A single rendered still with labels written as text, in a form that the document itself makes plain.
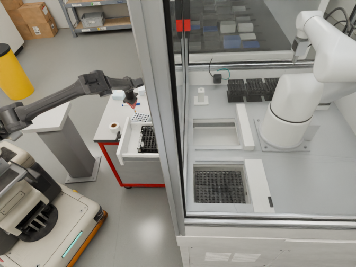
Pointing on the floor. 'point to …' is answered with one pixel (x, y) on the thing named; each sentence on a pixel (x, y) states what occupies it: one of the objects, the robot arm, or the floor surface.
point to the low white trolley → (135, 180)
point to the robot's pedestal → (65, 144)
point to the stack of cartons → (30, 19)
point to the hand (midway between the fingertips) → (133, 107)
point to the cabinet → (264, 257)
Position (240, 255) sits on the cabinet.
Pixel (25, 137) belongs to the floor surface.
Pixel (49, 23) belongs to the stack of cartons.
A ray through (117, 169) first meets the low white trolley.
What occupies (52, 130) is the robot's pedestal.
